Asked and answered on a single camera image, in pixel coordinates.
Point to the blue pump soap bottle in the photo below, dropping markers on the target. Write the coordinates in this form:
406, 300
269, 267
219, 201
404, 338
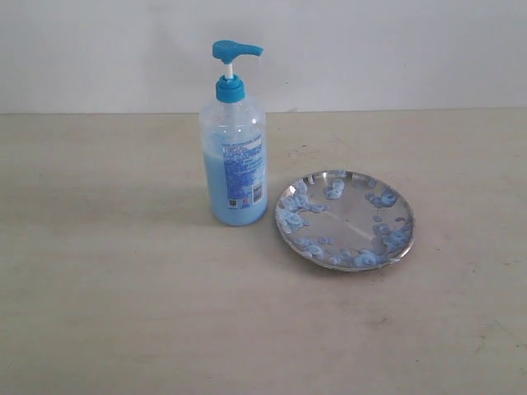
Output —
234, 142

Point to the round steel plate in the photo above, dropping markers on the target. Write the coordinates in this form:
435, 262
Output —
345, 221

